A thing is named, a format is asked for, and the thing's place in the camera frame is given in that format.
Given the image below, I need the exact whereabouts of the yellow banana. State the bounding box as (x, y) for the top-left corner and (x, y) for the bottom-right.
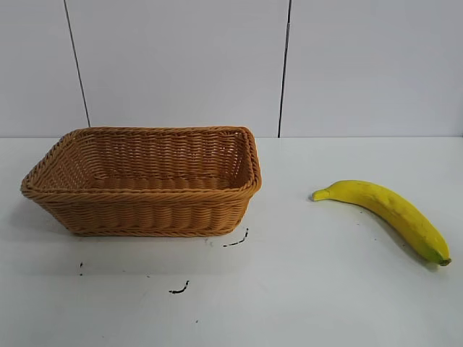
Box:
(311, 179), (452, 267)

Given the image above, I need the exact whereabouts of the brown woven wicker basket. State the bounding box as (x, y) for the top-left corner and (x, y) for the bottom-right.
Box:
(20, 125), (262, 239)

